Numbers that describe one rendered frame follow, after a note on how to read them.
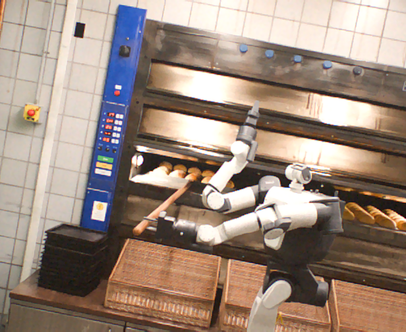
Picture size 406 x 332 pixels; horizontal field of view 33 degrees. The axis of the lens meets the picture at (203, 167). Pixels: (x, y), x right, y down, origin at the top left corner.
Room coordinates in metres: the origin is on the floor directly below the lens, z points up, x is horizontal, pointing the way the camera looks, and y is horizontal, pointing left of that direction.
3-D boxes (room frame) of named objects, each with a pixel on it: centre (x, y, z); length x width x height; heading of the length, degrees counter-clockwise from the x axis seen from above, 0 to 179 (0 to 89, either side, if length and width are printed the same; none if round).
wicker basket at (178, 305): (3.60, 0.09, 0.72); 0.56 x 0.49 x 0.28; 88
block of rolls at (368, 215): (4.27, -1.08, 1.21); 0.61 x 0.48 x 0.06; 178
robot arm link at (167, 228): (2.64, 0.08, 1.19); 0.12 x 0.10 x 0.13; 86
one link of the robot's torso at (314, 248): (3.00, -0.47, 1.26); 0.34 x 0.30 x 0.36; 30
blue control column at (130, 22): (4.81, 0.53, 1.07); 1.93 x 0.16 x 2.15; 178
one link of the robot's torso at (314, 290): (2.98, -0.50, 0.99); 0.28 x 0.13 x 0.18; 89
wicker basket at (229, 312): (3.58, -0.51, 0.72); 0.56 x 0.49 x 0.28; 89
